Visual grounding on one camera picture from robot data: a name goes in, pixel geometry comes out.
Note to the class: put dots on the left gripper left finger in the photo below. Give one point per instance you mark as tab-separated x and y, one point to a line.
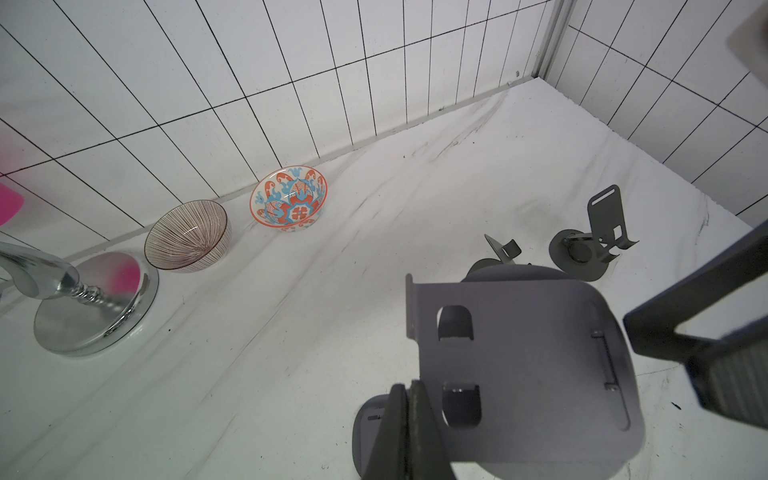
400	438

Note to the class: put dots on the chrome cup holder stand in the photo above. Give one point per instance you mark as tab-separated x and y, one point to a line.
83	309

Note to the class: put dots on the brown striped glass bowl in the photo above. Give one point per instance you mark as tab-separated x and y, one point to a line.
189	238

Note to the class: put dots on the pink plastic cup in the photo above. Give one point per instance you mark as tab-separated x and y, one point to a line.
11	202

